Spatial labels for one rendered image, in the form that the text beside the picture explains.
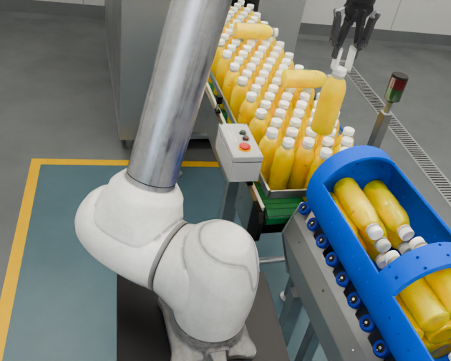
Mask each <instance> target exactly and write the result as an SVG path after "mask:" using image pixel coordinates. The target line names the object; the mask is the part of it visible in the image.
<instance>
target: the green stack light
mask: <svg viewBox="0 0 451 361"><path fill-rule="evenodd" d="M403 92H404V90H402V91H398V90H393V89H392V88H390V87H389V86H388V85H387V88H386V91H385V93H384V98H385V99H386V100H388V101H390V102H399V101H400V100H401V97H402V94H403Z"/></svg>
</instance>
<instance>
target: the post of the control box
mask: <svg viewBox="0 0 451 361"><path fill-rule="evenodd" d="M238 186H239V182H229V181H228V178H227V176H226V178H225V185H224V190H223V197H222V201H221V206H220V213H219V217H218V219H220V220H226V221H230V222H231V221H232V217H233V211H234V207H235V203H236V196H237V192H238Z"/></svg>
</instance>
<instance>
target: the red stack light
mask: <svg viewBox="0 0 451 361"><path fill-rule="evenodd" d="M407 82H408V80H407V81H401V80H397V79H395V78H393V76H392V75H391V77H390V79H389V83H388V86H389V87H390V88H392V89H393V90H398V91H402V90H404V89H405V87H406V85H407Z"/></svg>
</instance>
